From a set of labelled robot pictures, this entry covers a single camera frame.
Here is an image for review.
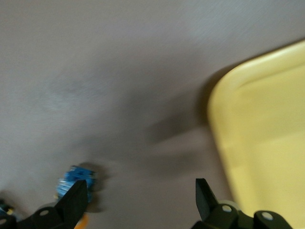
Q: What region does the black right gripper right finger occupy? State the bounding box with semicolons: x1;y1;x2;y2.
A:
192;178;293;229

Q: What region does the yellow push button blue base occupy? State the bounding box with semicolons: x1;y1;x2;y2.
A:
56;164;97;229

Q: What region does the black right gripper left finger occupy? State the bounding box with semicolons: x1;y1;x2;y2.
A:
0;180;88;229

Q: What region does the brown table cover sheet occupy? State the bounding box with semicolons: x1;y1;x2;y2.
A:
0;0;305;229

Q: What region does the yellow plastic tray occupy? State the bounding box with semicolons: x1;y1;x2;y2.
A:
206;39;305;229

